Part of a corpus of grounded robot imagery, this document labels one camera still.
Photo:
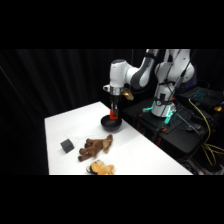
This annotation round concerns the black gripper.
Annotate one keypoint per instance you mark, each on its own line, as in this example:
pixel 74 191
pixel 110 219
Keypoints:
pixel 115 100

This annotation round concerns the red cube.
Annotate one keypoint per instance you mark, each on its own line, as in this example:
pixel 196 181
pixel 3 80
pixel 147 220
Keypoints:
pixel 113 115

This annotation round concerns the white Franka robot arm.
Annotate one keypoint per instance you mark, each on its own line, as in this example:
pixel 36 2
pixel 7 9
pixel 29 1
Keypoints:
pixel 117 73

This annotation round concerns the black bowl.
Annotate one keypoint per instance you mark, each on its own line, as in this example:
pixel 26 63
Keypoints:
pixel 111 125

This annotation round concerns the grey cube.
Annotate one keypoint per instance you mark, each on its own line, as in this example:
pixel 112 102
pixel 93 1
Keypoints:
pixel 67 146

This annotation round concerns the brown plush animal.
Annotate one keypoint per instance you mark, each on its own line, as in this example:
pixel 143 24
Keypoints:
pixel 95 147

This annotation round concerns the yellow orange plush toy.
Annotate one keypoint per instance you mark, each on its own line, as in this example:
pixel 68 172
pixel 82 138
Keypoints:
pixel 100 168

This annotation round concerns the black robot stand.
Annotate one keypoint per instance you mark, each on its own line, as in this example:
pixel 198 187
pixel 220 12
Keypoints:
pixel 173 133

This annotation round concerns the black curtain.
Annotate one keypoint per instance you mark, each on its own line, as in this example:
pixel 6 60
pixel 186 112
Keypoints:
pixel 33 86

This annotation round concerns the black laptop with lit keyboard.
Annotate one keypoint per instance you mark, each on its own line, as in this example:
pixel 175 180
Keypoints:
pixel 203 95

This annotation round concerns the small yellow object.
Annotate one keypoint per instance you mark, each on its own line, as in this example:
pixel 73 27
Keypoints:
pixel 218 108

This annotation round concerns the wrist camera with brown mount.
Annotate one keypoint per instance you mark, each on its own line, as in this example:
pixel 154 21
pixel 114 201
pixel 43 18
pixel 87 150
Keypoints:
pixel 128 94

